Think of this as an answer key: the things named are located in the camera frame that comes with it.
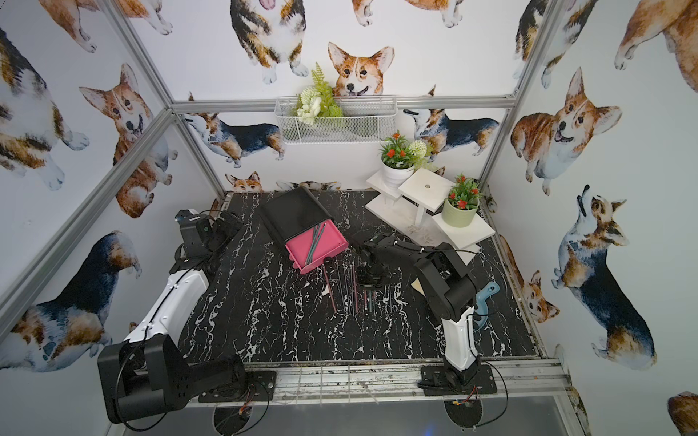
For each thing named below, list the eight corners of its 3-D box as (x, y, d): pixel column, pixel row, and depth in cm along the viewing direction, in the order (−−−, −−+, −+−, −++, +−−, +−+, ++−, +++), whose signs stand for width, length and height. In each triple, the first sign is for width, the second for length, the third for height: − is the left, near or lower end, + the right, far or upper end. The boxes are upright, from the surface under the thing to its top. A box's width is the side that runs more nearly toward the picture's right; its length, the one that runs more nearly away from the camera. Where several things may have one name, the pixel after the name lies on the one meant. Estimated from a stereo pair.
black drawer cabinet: (293, 271, 100) (281, 243, 85) (272, 236, 110) (257, 206, 95) (336, 246, 107) (332, 216, 92) (312, 215, 117) (305, 184, 102)
